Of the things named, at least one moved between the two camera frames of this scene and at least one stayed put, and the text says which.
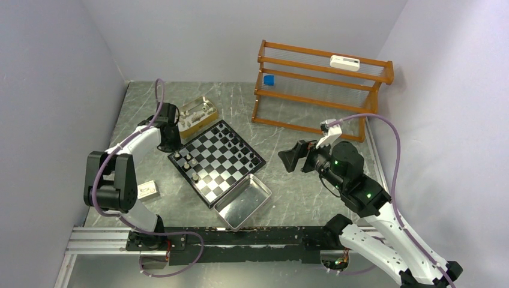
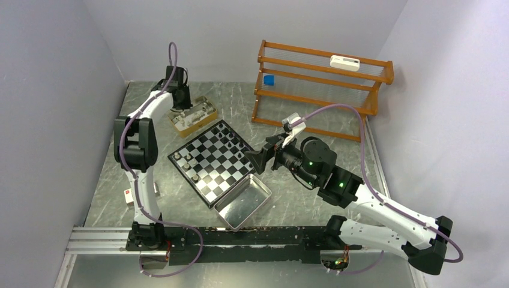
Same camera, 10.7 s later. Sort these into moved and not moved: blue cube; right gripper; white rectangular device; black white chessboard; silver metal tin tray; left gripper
Moved: right gripper; left gripper
Not moved: white rectangular device; black white chessboard; blue cube; silver metal tin tray
